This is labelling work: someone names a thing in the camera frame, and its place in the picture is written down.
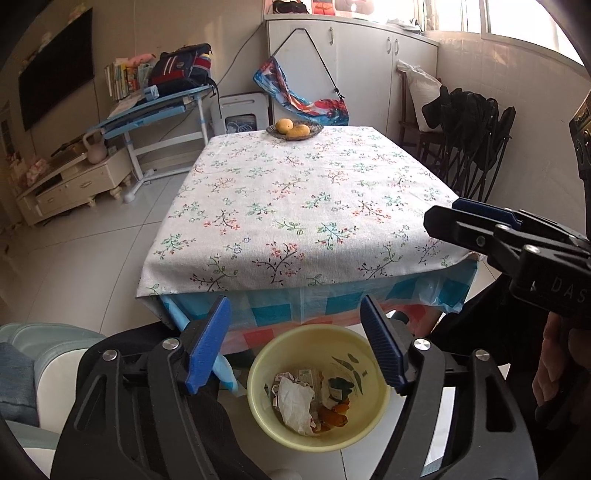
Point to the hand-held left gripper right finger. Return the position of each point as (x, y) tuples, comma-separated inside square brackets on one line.
[(383, 350)]

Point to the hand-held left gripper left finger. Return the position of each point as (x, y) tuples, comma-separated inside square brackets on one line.
[(207, 346)]

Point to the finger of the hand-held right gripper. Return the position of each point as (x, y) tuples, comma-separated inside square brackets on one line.
[(461, 228), (489, 212)]

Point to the green wrapper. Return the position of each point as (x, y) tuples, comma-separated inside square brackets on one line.
[(339, 385)]

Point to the orange peel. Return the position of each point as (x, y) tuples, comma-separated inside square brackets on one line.
[(344, 405)]

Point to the yellow plastic basin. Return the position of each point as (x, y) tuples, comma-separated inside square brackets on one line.
[(277, 360)]

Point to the red snack wrapper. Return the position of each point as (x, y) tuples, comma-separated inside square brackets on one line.
[(274, 387)]

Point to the white tissue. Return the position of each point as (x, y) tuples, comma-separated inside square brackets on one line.
[(295, 401)]

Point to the person's right hand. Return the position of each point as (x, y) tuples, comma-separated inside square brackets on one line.
[(549, 364)]

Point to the black folding chair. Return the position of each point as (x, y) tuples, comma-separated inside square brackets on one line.
[(466, 157)]

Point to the checked plastic table cover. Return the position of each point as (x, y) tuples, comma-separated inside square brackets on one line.
[(277, 314)]

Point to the black jacket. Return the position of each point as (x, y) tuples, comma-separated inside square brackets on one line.
[(457, 106)]

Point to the white sack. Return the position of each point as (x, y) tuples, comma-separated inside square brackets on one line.
[(427, 92)]

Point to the pale armchair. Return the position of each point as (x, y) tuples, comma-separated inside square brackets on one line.
[(51, 369)]

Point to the floral tablecloth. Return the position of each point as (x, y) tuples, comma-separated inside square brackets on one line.
[(300, 207)]

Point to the dark woven basket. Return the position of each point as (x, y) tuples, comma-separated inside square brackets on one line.
[(314, 131)]

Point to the white cabinet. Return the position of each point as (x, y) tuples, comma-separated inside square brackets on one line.
[(369, 69)]

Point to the yellow mango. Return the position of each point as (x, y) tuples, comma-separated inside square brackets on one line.
[(298, 132), (285, 125)]

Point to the colourful hanging bag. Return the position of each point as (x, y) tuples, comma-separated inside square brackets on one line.
[(314, 108)]

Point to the window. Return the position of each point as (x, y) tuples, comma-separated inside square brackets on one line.
[(508, 18)]

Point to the blue cushion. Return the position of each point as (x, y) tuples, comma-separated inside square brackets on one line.
[(16, 383)]

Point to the white television stand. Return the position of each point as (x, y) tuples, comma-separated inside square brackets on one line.
[(78, 184)]

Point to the pink kettlebell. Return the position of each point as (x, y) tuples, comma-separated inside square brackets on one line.
[(97, 152)]

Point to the white floor appliance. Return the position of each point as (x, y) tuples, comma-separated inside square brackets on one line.
[(242, 106)]

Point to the blue study desk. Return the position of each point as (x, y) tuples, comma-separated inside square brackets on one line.
[(152, 108)]

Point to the pink plush bundle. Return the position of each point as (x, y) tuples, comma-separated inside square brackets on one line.
[(32, 168)]

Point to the orange box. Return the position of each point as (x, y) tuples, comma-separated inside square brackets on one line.
[(322, 7)]

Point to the black item on cabinet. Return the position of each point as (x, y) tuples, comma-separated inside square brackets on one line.
[(291, 7)]

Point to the dark striped backpack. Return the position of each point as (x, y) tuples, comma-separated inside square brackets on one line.
[(182, 67)]

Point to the row of books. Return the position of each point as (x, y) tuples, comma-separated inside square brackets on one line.
[(120, 78)]

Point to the pink plush toy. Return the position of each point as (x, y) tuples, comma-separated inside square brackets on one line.
[(141, 58)]

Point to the wall television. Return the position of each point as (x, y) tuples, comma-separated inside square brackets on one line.
[(55, 69)]

